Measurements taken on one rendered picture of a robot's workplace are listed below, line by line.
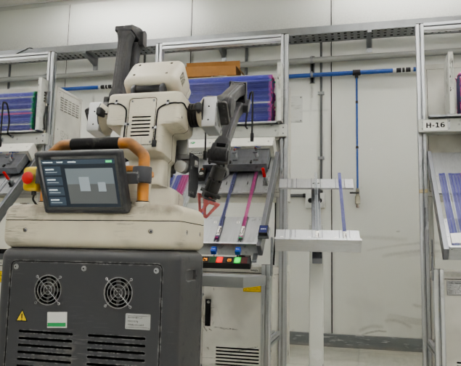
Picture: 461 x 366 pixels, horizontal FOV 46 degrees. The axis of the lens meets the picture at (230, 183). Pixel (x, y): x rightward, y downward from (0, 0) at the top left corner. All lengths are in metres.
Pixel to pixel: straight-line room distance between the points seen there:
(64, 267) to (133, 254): 0.20
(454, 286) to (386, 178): 1.82
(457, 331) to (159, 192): 1.51
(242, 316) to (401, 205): 1.99
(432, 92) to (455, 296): 1.10
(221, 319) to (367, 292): 1.80
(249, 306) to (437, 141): 1.31
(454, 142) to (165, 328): 2.06
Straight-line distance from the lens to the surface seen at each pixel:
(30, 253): 1.64
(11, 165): 3.38
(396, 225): 4.34
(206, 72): 3.48
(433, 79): 3.17
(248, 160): 2.82
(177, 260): 1.46
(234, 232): 2.50
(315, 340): 2.45
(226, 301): 2.77
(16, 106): 3.59
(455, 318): 2.72
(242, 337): 2.77
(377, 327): 4.36
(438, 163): 2.87
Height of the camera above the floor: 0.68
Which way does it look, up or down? 7 degrees up
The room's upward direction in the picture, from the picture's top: 1 degrees clockwise
